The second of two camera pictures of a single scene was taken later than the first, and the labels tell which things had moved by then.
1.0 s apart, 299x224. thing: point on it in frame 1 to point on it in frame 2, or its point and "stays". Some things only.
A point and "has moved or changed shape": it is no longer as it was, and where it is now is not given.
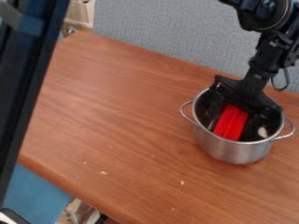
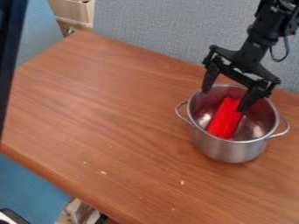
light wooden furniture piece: (79, 15) stays
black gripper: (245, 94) to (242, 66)
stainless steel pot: (242, 151) stays
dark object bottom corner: (10, 217) stays
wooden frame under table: (79, 213) stays
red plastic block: (231, 122) has moved or changed shape
